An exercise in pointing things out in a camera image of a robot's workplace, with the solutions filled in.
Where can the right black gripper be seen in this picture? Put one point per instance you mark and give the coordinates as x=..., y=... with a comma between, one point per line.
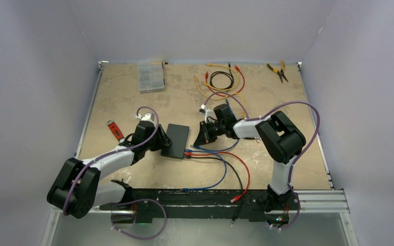
x=203, y=138

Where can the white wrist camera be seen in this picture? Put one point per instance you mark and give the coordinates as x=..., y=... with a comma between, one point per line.
x=150, y=117
x=207, y=112

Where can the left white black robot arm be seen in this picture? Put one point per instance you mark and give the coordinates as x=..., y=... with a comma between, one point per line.
x=76, y=188

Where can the aluminium frame rail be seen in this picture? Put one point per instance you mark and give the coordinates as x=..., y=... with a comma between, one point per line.
x=328, y=201

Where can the yellow handled pliers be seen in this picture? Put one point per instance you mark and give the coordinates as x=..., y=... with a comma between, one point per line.
x=279, y=72

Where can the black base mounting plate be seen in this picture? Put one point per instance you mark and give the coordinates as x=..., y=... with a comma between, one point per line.
x=254, y=206

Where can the clear plastic organizer box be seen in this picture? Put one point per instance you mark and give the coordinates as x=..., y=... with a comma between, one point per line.
x=150, y=76

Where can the black network switch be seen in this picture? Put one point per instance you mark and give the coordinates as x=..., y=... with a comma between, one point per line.
x=178, y=135

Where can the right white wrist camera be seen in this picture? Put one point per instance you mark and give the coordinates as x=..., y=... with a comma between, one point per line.
x=207, y=112

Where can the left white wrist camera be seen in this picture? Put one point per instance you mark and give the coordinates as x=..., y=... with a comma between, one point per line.
x=150, y=117

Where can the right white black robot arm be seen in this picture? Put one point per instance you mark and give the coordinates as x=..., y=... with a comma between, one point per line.
x=281, y=138

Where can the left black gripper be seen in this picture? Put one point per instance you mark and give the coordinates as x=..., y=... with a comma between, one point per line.
x=162, y=140

